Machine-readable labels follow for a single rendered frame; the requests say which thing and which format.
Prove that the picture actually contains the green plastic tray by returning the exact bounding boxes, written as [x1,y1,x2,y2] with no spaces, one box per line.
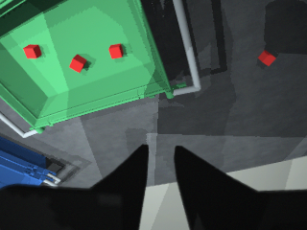
[0,0,187,133]

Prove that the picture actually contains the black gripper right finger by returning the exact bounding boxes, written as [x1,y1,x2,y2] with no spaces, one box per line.
[174,146,307,230]

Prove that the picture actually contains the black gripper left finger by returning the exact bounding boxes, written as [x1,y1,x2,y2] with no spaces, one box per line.
[0,145,149,230]

